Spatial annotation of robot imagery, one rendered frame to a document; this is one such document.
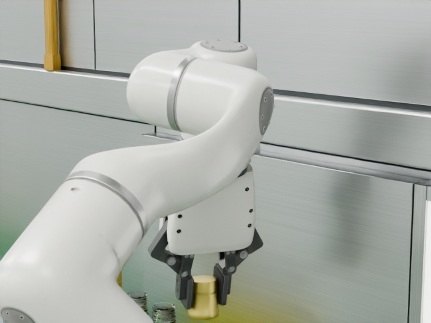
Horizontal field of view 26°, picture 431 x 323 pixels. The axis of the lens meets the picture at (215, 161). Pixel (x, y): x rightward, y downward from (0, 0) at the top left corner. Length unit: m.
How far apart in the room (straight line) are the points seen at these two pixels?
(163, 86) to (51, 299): 0.26
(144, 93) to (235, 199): 0.19
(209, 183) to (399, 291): 0.32
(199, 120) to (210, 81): 0.04
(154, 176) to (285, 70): 0.40
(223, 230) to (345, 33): 0.27
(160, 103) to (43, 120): 0.73
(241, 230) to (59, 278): 0.35
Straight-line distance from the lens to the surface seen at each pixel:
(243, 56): 0.96
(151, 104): 0.90
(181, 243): 1.02
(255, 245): 1.08
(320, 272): 1.13
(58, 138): 1.57
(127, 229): 0.78
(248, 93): 0.86
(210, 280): 1.07
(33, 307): 0.73
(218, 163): 0.82
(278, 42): 1.17
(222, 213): 1.02
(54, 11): 1.53
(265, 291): 1.20
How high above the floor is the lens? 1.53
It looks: 11 degrees down
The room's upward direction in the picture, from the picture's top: straight up
